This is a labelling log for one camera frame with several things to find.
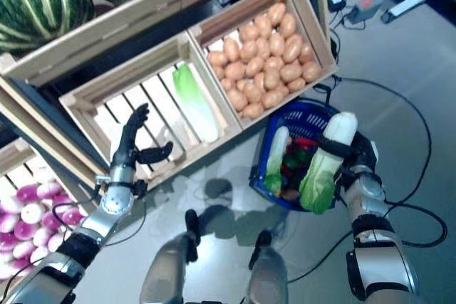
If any silver robot leg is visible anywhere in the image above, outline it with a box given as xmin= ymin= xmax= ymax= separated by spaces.
xmin=248 ymin=229 xmax=289 ymax=304
xmin=140 ymin=209 xmax=200 ymax=304

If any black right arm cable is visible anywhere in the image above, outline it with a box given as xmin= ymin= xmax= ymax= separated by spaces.
xmin=386 ymin=202 xmax=448 ymax=248

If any large green striped pumpkin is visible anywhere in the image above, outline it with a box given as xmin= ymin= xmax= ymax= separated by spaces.
xmin=0 ymin=0 xmax=96 ymax=54

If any white-slatted wooden crate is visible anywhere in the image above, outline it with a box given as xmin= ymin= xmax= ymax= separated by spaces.
xmin=58 ymin=33 xmax=243 ymax=191

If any blue plastic shopping basket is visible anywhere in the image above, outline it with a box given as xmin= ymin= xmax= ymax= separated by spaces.
xmin=248 ymin=100 xmax=357 ymax=212

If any wooden potato crate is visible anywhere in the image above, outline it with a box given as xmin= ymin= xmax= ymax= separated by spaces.
xmin=187 ymin=0 xmax=339 ymax=130

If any wooden pumpkin crate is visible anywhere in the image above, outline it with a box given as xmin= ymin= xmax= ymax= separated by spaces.
xmin=0 ymin=0 xmax=200 ymax=88

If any long black floor cable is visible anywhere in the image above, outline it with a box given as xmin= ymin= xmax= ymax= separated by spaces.
xmin=334 ymin=75 xmax=434 ymax=207

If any wooden turnip crate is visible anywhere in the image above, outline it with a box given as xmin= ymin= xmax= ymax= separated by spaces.
xmin=0 ymin=138 xmax=100 ymax=283

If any wooden display rack dark frame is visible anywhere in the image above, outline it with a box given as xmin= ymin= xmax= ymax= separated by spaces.
xmin=0 ymin=0 xmax=339 ymax=191

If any silver right robot leg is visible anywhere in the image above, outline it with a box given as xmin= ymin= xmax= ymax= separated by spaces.
xmin=248 ymin=229 xmax=289 ymax=304

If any mostly white turnip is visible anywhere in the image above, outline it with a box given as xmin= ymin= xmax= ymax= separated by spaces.
xmin=20 ymin=203 xmax=44 ymax=224

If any purple white turnip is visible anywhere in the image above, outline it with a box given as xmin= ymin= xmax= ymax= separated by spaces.
xmin=41 ymin=211 xmax=61 ymax=232
xmin=37 ymin=181 xmax=60 ymax=200
xmin=12 ymin=221 xmax=35 ymax=241
xmin=16 ymin=184 xmax=39 ymax=201

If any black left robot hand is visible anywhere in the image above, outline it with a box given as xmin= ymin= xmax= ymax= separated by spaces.
xmin=110 ymin=103 xmax=175 ymax=174

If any green white napa cabbage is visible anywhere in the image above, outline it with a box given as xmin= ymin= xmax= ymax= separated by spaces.
xmin=299 ymin=111 xmax=358 ymax=215
xmin=265 ymin=126 xmax=291 ymax=191
xmin=172 ymin=63 xmax=220 ymax=143

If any brown potato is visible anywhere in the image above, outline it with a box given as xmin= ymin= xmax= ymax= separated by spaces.
xmin=227 ymin=89 xmax=249 ymax=112
xmin=301 ymin=61 xmax=322 ymax=83
xmin=243 ymin=81 xmax=263 ymax=103
xmin=298 ymin=43 xmax=316 ymax=65
xmin=286 ymin=77 xmax=306 ymax=93
xmin=262 ymin=68 xmax=281 ymax=90
xmin=241 ymin=102 xmax=265 ymax=120
xmin=261 ymin=90 xmax=286 ymax=110

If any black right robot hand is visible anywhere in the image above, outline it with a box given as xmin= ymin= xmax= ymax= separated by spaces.
xmin=316 ymin=131 xmax=379 ymax=177

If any grey box with red button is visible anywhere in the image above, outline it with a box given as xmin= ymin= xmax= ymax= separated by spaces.
xmin=347 ymin=0 xmax=383 ymax=23

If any silver left robot leg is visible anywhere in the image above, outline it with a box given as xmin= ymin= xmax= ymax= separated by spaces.
xmin=140 ymin=209 xmax=200 ymax=304

